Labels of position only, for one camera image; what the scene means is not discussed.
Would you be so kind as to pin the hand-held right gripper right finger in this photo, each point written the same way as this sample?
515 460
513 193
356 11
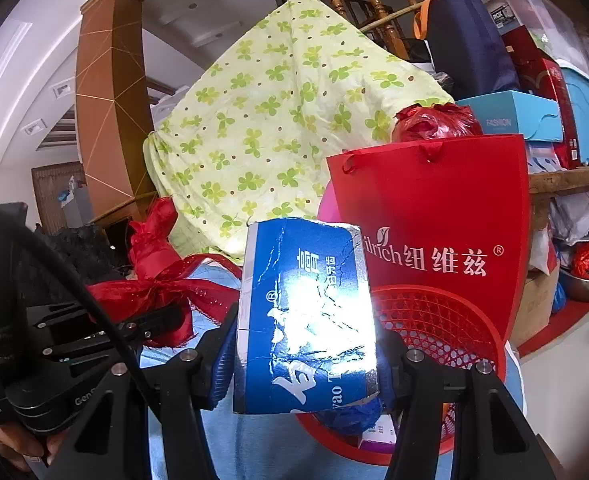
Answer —
385 375

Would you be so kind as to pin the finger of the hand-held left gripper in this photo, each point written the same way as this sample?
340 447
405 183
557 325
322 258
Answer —
154 322

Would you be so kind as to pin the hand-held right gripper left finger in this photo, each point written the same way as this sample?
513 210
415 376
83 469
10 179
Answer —
222 375

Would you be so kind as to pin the blue plastic bag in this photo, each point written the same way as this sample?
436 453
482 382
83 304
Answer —
354 417

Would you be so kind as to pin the knotted red plastic bag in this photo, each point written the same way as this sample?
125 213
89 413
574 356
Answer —
149 270

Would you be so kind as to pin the white and purple medicine box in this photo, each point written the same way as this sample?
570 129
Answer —
379 432

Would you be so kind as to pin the red plastic mesh basket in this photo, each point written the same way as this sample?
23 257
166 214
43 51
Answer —
434 325

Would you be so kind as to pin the blue toothpaste box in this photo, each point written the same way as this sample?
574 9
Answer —
304 310

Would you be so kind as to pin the person's left hand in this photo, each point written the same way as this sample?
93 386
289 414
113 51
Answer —
9 442

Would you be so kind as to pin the light blue towel blanket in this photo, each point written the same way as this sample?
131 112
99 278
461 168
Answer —
254 450

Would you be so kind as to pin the black clothing pile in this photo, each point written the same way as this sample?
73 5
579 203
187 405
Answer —
79 250

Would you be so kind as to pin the grey box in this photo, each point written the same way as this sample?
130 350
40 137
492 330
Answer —
79 207

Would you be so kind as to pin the brown cardboard box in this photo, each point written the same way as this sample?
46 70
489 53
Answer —
534 305

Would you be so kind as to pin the brown lattice door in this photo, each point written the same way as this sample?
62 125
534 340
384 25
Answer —
49 195

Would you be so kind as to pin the pink pillow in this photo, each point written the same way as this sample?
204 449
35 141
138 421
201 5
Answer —
324 205

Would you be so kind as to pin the red paper bag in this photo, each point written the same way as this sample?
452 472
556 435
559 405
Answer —
449 200

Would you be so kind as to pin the metal basin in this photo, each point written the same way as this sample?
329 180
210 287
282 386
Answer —
587 290

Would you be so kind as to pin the green clover print quilt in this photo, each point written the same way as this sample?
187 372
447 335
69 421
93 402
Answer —
274 135

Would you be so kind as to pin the orange-red plastic bag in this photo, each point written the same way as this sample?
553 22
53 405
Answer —
587 260

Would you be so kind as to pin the wooden pillar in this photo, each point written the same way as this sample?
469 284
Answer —
109 85

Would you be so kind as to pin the shiny red plastic bag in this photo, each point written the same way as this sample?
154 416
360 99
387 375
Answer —
434 122

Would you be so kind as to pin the wooden shelf table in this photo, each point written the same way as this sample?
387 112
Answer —
569 177

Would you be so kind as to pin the light blue cardboard box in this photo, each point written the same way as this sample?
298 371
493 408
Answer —
504 115

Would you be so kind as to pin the red gift box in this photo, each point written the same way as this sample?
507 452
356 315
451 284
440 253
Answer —
544 90

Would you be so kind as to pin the light blue plastic crate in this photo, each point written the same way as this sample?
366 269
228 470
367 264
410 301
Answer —
587 110

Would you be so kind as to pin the navy blue bag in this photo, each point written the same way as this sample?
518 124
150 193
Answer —
469 50

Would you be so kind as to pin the bamboo pole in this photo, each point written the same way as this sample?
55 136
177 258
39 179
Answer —
389 15

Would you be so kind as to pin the clear plastic storage bin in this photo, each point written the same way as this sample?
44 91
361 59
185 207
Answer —
539 15

